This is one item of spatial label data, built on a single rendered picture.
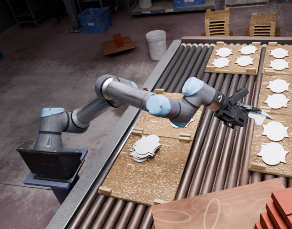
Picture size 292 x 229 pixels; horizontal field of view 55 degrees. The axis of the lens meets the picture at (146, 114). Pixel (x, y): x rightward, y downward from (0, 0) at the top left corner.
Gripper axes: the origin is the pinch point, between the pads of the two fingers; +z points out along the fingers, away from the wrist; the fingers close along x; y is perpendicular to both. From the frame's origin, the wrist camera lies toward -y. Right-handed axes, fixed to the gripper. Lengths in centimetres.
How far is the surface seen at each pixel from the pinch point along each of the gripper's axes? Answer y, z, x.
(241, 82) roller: -50, 21, -50
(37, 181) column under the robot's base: 53, -64, -79
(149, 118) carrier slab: -3, -24, -63
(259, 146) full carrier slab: 0.5, 18.5, -18.1
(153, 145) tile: 16, -23, -44
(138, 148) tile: 20, -29, -47
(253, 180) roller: 18.9, 15.0, -13.0
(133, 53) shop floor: -185, -13, -311
